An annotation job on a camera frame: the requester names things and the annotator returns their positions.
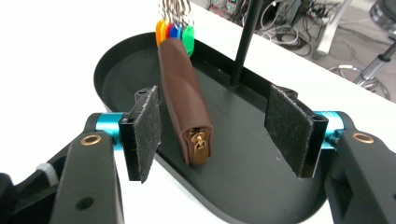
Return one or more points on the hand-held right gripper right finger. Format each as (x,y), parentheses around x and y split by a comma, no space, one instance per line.
(289,130)

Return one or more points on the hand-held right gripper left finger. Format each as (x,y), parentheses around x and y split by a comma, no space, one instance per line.
(141,133)

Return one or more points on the brown zip pouch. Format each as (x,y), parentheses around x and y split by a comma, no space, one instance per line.
(183,93)

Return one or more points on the black oval tray rack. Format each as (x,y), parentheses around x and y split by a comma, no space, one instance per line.
(249,174)

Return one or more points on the black round stool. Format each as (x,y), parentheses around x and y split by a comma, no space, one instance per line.
(373,70)

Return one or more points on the white desk leg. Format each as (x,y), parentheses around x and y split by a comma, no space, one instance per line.
(330,31)

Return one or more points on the white table mat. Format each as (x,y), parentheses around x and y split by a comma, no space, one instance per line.
(62,46)

